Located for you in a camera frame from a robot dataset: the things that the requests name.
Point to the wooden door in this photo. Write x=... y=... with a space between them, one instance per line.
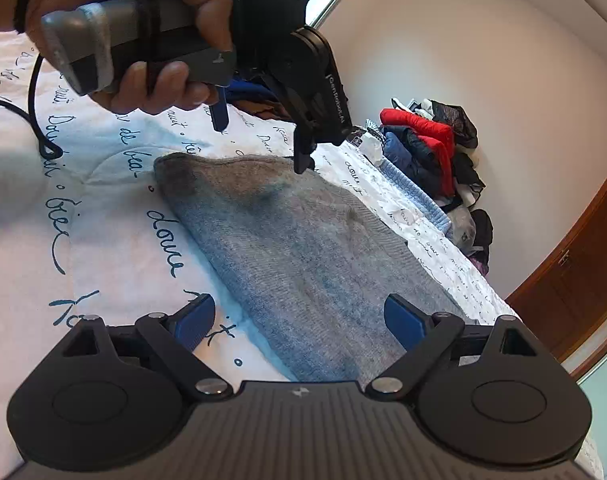
x=573 y=280

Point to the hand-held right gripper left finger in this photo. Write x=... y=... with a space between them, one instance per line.
x=196 y=320

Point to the light blue quilted bedspread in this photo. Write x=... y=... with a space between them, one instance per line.
x=418 y=195

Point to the red puffer jacket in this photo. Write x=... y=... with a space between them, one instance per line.
x=423 y=130

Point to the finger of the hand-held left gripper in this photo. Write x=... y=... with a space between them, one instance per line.
x=303 y=157
x=219 y=115

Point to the royal blue garment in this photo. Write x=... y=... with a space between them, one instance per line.
x=251 y=91

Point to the black bag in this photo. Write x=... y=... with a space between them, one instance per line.
x=481 y=235

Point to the white script-print blanket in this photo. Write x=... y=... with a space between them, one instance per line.
x=108 y=210

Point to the grey and navy sweater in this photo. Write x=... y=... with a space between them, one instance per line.
x=303 y=260

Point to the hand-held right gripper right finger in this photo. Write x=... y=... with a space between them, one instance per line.
x=403 y=322

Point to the navy puffer jacket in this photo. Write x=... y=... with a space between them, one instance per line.
x=408 y=155

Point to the black patterned jacket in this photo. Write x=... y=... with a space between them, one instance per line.
x=456 y=120

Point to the white plastic bag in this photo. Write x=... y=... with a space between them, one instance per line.
x=371 y=144

